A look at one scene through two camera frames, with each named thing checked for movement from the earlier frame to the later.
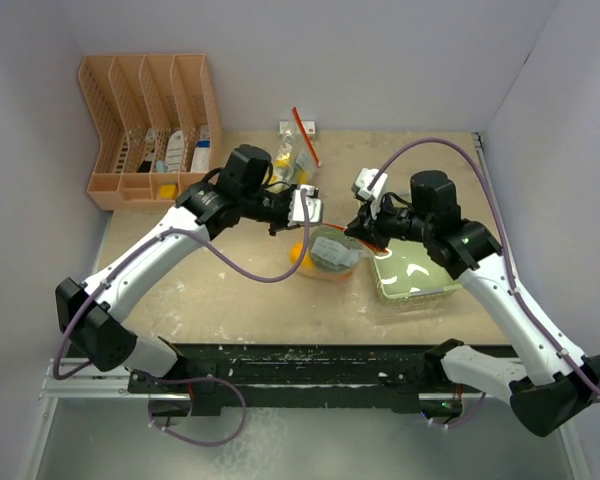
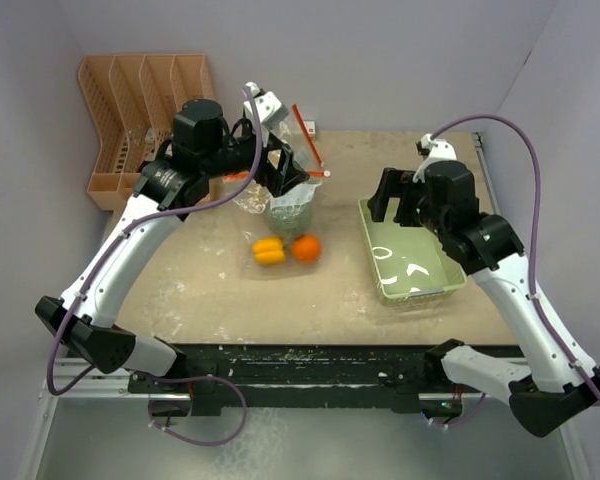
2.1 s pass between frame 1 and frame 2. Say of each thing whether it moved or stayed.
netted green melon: moved
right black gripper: moved
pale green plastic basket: stayed
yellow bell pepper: moved
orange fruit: moved
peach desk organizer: stayed
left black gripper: moved
